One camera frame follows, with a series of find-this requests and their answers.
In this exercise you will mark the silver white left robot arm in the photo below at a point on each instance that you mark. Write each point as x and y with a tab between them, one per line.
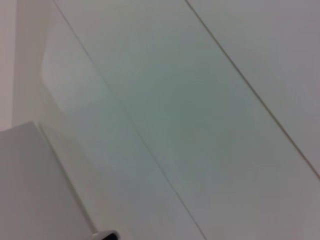
106	236

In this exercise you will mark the white box-shaped cabinet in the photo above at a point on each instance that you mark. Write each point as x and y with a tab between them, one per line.
32	187

